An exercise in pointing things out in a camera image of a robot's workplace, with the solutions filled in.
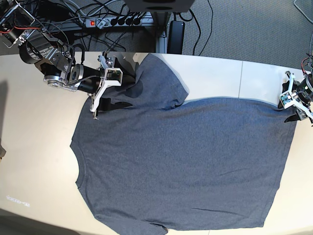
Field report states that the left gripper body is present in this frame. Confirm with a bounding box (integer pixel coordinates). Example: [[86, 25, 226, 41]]
[[295, 74, 313, 104]]

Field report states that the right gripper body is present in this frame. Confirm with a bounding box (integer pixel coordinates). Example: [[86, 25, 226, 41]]
[[70, 64, 101, 94]]

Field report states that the blue-grey T-shirt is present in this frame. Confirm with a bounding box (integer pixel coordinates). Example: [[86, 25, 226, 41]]
[[70, 55, 296, 235]]

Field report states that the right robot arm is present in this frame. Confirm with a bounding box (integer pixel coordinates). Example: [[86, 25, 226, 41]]
[[0, 0, 135, 118]]

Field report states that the white power strip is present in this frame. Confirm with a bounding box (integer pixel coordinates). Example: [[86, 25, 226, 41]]
[[85, 16, 142, 29]]

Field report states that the black power adapter brick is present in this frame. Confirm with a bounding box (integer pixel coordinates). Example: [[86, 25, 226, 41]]
[[167, 21, 185, 54]]

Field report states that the brown object at table edge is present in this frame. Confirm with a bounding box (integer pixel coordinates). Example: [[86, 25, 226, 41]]
[[0, 145, 6, 160]]

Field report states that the small white table label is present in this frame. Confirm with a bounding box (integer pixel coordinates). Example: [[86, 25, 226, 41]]
[[6, 195, 30, 208]]

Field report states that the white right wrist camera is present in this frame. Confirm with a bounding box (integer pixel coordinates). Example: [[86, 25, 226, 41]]
[[89, 50, 123, 120]]

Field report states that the grey base camera mount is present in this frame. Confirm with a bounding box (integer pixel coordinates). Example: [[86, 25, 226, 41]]
[[124, 0, 195, 12]]

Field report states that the aluminium table frame leg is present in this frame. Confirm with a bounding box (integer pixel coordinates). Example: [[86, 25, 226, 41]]
[[151, 12, 170, 54]]

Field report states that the black cable on carpet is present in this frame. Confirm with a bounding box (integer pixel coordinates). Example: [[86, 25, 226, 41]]
[[176, 0, 213, 56]]

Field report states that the grey cable top right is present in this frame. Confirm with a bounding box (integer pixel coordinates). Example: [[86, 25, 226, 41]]
[[293, 0, 313, 25]]

